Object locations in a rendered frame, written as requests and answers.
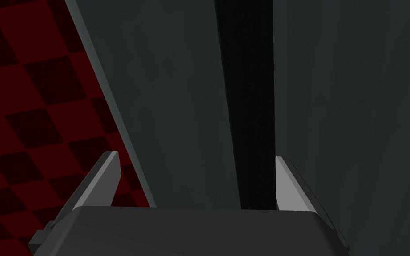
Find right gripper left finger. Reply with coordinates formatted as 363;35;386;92
50;151;122;225

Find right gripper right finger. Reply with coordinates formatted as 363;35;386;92
275;156;335;226

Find dark grey cupboard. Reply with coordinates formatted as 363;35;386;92
64;0;410;256

